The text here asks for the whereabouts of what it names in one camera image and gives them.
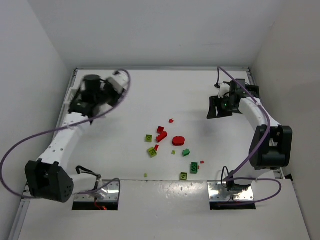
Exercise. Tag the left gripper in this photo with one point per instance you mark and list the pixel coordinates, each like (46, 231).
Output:
(81, 107)

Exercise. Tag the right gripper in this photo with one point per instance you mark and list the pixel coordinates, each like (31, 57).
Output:
(218, 107)

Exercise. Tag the small dark green lego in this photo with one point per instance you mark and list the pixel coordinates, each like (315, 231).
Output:
(185, 152)

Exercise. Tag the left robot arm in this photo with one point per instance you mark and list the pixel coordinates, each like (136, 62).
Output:
(47, 177)

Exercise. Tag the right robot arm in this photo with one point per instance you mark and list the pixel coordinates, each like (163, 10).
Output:
(271, 145)

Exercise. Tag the white two-compartment container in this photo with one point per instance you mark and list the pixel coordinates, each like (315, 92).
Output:
(70, 95)

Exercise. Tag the red oval lego piece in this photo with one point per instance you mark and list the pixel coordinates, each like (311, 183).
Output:
(178, 141)

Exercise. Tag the red long lego brick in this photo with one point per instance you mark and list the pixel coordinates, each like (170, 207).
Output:
(161, 136)

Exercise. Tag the green lego brick with red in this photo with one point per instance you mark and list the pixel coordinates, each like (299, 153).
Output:
(194, 167)

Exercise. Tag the lime lego brick upper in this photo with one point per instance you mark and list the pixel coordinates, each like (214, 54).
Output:
(148, 138)

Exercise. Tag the lime lego brick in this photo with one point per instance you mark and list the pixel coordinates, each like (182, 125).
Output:
(151, 152)
(183, 176)
(148, 138)

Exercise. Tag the lime lego brick front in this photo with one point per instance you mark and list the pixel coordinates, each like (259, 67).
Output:
(183, 176)

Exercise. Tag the lime lego brick lower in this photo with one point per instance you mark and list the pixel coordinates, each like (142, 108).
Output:
(151, 152)

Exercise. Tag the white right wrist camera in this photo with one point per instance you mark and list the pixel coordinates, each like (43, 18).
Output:
(223, 90)

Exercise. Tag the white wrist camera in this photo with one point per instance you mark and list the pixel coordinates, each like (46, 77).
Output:
(119, 81)
(223, 90)

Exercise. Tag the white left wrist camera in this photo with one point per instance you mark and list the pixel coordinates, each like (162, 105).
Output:
(119, 81)

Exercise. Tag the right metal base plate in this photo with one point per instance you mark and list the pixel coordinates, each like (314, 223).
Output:
(221, 192)

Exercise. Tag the metal base plate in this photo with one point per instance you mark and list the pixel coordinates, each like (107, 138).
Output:
(109, 194)
(221, 192)

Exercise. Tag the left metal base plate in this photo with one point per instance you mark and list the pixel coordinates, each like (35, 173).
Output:
(109, 194)

